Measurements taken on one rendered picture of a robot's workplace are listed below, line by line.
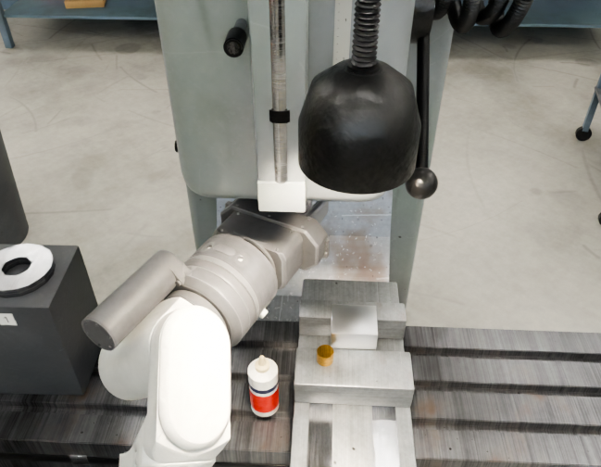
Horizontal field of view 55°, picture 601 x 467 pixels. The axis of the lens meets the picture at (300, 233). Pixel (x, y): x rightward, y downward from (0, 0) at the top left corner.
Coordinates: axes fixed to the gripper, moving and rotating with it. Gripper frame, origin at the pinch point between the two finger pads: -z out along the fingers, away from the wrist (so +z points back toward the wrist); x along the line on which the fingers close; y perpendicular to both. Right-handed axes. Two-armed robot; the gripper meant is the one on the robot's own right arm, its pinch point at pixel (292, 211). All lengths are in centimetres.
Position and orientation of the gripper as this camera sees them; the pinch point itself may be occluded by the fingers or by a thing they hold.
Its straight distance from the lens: 65.6
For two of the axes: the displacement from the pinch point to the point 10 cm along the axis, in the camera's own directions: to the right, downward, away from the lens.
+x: -8.9, -3.0, 3.6
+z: -4.6, 5.6, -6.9
